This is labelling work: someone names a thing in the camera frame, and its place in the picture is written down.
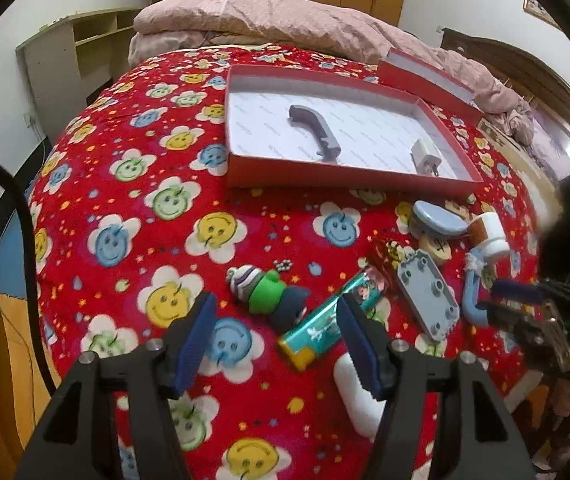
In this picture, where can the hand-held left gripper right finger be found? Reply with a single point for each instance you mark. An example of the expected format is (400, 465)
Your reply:
(360, 350)

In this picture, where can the red cardboard box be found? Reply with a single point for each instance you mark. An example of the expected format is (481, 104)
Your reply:
(315, 175)

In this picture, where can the wooden puzzle piece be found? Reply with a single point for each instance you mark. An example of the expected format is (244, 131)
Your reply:
(458, 208)

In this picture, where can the pink quilt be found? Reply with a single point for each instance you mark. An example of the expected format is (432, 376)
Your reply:
(275, 17)

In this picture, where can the light blue curved plastic piece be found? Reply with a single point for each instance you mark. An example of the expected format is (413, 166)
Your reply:
(470, 295)

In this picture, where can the red smiley flower blanket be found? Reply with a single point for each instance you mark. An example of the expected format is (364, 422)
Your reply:
(115, 200)

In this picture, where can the white earbud case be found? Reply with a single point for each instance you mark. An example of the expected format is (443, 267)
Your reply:
(352, 405)

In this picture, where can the white charger plug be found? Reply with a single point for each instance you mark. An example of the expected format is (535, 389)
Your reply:
(422, 152)

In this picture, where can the cream wooden shelf unit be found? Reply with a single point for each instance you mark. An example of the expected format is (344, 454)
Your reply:
(50, 70)

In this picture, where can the red box lid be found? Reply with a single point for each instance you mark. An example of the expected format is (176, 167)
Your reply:
(415, 67)

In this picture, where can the round wooden chess piece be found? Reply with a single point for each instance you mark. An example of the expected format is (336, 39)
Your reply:
(437, 251)

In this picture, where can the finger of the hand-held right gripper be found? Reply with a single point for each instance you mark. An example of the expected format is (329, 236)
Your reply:
(497, 312)
(512, 291)

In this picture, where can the purple pillow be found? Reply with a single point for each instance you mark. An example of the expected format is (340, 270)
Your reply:
(555, 140)

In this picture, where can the white jar with orange label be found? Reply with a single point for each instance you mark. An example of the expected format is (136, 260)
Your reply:
(492, 242)

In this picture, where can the blue foam mat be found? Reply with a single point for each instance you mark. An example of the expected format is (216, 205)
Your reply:
(7, 255)

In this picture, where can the beige printed bed sheet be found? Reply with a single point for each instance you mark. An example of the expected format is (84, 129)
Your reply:
(525, 175)

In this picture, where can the framed wall picture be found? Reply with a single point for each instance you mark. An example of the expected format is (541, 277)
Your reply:
(540, 9)

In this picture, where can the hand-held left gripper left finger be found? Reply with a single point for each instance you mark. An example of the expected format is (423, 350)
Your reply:
(197, 340)

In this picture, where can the light blue round compact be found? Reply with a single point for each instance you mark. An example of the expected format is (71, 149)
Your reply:
(440, 220)

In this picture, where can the grey studded plastic plate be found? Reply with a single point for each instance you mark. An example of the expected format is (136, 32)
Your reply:
(427, 295)

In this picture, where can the teal printed lighter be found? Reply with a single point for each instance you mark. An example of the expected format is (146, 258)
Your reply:
(325, 325)

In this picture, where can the white wall socket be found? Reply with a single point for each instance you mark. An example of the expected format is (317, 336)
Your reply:
(29, 120)

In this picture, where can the dark wooden headboard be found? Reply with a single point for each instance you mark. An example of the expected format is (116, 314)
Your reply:
(515, 55)

